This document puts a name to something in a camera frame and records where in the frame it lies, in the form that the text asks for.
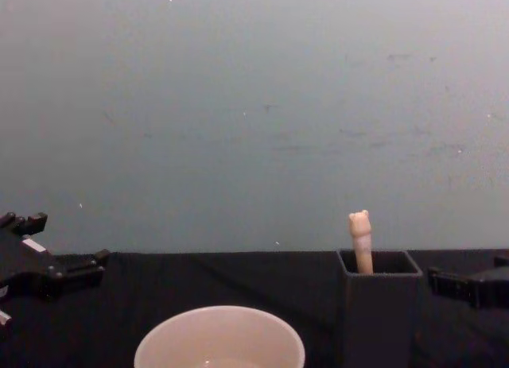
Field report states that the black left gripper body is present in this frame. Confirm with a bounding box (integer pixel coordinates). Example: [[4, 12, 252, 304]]
[[0, 231, 69, 304]]

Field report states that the pale wall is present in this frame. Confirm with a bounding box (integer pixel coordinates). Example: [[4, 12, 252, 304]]
[[0, 0, 509, 256]]

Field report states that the black table cloth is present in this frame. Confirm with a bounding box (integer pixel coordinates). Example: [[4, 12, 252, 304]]
[[0, 247, 509, 368]]

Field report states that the cream stick with bear head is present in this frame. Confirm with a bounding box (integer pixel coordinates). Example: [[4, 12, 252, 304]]
[[348, 209, 375, 274]]

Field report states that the white round bowl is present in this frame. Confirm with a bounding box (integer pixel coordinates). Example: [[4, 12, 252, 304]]
[[134, 305, 306, 368]]

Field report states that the black square holder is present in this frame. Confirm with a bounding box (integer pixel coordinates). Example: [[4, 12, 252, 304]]
[[336, 248, 425, 368]]

